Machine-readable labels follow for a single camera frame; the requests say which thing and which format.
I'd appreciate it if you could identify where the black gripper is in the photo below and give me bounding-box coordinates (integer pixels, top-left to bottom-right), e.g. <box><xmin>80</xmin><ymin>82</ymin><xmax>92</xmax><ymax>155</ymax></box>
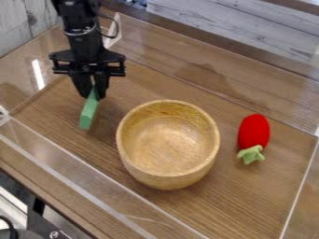
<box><xmin>48</xmin><ymin>31</ymin><xmax>125</xmax><ymax>99</ymax></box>

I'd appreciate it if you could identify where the green rectangular block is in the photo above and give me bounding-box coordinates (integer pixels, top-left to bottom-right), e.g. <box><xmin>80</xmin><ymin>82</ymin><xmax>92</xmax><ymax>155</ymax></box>
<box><xmin>80</xmin><ymin>89</ymin><xmax>100</xmax><ymax>130</ymax></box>

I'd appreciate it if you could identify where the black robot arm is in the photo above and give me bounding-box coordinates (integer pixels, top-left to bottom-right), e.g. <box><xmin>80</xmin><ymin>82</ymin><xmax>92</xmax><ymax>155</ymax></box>
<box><xmin>48</xmin><ymin>0</ymin><xmax>125</xmax><ymax>100</ymax></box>

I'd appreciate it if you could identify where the clear acrylic tray wall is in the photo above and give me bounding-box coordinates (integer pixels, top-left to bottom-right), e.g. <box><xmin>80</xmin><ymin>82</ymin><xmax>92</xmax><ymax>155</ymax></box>
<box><xmin>0</xmin><ymin>106</ymin><xmax>208</xmax><ymax>239</ymax></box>

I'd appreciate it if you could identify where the brown wooden bowl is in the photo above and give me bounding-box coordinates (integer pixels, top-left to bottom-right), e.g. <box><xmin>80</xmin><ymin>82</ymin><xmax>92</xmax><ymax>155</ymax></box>
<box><xmin>116</xmin><ymin>100</ymin><xmax>220</xmax><ymax>190</ymax></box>

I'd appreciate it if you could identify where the clear acrylic corner bracket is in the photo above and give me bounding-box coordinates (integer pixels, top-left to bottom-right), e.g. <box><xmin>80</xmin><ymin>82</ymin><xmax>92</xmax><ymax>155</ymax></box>
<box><xmin>101</xmin><ymin>12</ymin><xmax>121</xmax><ymax>49</ymax></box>

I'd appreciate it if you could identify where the black table leg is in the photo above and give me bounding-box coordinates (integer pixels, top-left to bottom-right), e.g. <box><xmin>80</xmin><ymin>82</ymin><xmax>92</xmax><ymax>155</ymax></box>
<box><xmin>32</xmin><ymin>198</ymin><xmax>45</xmax><ymax>216</ymax></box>

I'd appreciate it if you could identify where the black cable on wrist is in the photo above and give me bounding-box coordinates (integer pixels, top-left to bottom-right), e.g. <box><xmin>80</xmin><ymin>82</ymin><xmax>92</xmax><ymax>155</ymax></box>
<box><xmin>96</xmin><ymin>17</ymin><xmax>121</xmax><ymax>40</ymax></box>

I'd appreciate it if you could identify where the red plush strawberry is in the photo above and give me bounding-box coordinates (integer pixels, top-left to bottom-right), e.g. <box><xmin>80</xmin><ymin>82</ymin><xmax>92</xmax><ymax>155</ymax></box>
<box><xmin>236</xmin><ymin>114</ymin><xmax>271</xmax><ymax>165</ymax></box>

